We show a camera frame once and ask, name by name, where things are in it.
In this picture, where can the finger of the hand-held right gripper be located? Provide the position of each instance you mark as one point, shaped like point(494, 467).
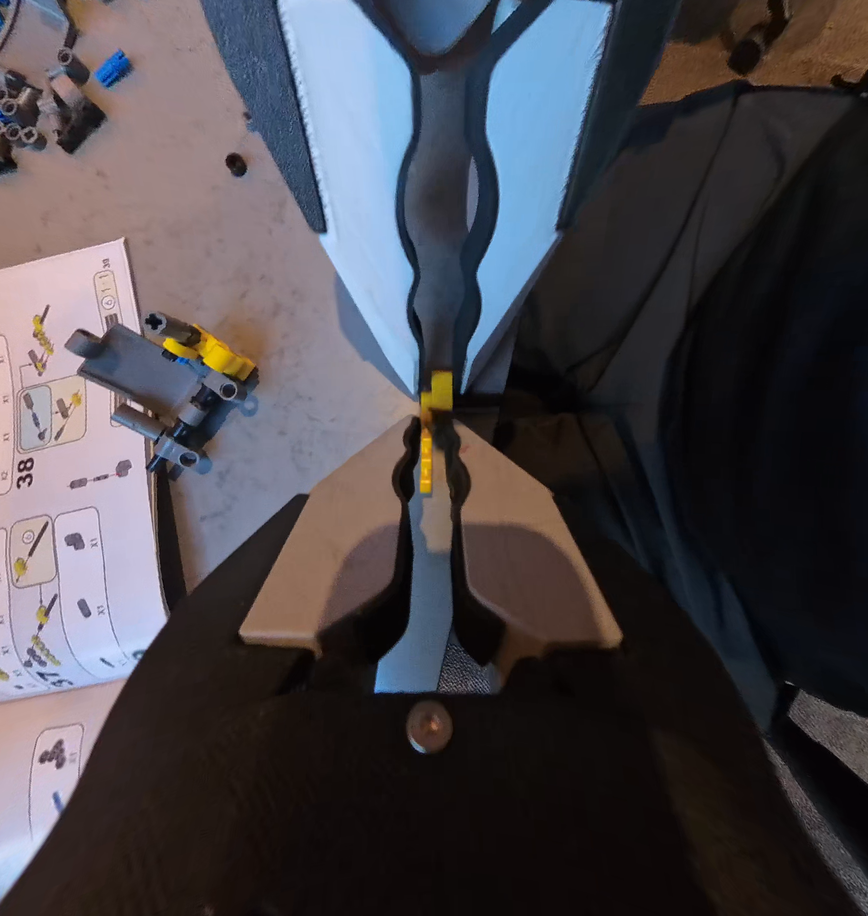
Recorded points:
point(356, 129)
point(542, 129)

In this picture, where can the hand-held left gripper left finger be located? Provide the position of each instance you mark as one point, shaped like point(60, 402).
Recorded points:
point(327, 566)

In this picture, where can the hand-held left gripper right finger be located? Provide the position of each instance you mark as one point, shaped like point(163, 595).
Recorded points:
point(542, 573)

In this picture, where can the grey desk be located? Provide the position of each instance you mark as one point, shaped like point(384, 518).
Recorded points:
point(248, 272)

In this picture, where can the small black brick piece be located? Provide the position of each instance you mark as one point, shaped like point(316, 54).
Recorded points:
point(235, 163)

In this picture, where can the small blue brick piece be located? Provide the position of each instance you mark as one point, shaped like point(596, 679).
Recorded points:
point(112, 66)

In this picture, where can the pile of small building bricks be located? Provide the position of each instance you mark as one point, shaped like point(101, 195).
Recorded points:
point(26, 100)

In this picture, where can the black office chair base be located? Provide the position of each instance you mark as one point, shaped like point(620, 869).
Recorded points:
point(756, 43)

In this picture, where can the open instruction booklet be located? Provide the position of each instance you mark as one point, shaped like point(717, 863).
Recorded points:
point(62, 501)

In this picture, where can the grey and yellow brick assembly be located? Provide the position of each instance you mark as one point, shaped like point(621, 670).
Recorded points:
point(141, 358)

